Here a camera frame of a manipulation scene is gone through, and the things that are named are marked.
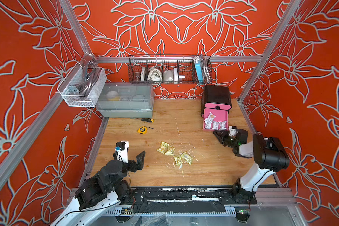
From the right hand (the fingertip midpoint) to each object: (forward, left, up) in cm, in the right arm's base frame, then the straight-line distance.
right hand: (212, 132), depth 94 cm
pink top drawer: (+14, -5, +10) cm, 18 cm away
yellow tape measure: (+2, +48, -2) cm, 48 cm away
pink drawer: (+13, -8, +2) cm, 16 cm away
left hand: (-22, +45, +17) cm, 53 cm away
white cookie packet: (+10, 0, +3) cm, 10 cm away
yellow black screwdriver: (+11, +45, -2) cm, 47 cm away
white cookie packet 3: (+6, -3, 0) cm, 7 cm away
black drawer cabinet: (+27, -5, +10) cm, 30 cm away
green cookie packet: (-11, +33, -3) cm, 35 cm away
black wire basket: (+35, +29, +27) cm, 53 cm away
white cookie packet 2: (+5, -8, +1) cm, 9 cm away
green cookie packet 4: (-17, +18, -3) cm, 25 cm away
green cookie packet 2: (-14, +28, -2) cm, 32 cm away
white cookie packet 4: (+6, +2, +1) cm, 7 cm away
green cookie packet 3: (-20, +24, -3) cm, 31 cm away
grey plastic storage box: (+20, +61, +10) cm, 65 cm away
